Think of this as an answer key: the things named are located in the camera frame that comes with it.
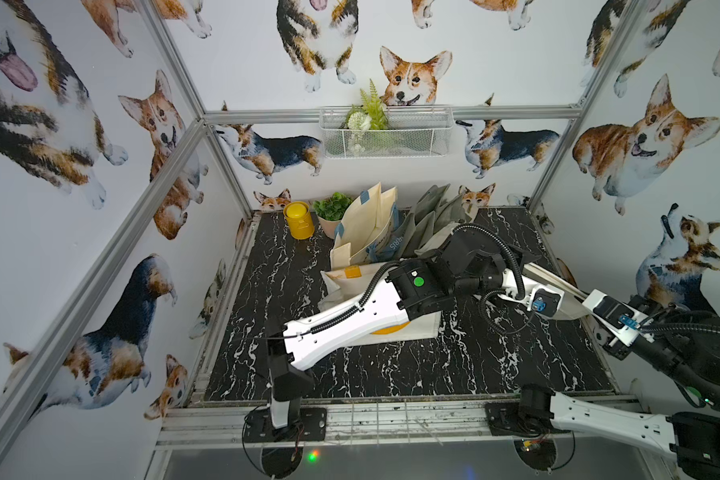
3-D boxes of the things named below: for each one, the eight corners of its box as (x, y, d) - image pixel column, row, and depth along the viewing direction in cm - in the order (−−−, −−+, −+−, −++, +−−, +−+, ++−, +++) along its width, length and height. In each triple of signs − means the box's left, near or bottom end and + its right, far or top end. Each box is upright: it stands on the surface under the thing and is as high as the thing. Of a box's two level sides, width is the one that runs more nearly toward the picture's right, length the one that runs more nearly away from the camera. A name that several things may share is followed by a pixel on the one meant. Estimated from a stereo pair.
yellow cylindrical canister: (288, 240, 115) (280, 219, 106) (292, 223, 121) (285, 201, 111) (313, 240, 115) (307, 218, 106) (316, 223, 120) (310, 201, 111)
